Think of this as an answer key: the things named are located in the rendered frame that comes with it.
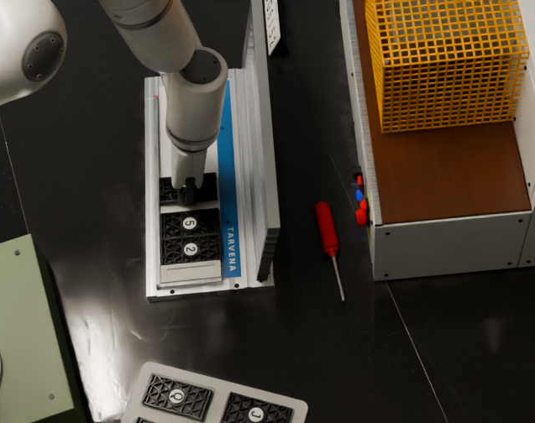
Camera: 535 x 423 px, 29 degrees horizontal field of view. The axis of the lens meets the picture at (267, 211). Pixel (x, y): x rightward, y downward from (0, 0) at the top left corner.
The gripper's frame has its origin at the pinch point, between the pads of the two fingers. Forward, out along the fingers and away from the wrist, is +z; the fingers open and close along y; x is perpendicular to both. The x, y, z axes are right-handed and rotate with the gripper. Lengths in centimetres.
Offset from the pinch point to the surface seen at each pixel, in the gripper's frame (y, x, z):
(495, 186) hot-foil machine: 15, 44, -24
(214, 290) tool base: 19.2, 4.2, 2.0
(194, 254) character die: 13.0, 1.1, 1.3
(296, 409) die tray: 40.0, 15.7, 0.6
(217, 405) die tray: 38.2, 4.1, 3.1
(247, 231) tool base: 9.0, 9.9, 0.5
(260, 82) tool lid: -6.9, 10.7, -19.0
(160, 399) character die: 36.5, -4.5, 4.5
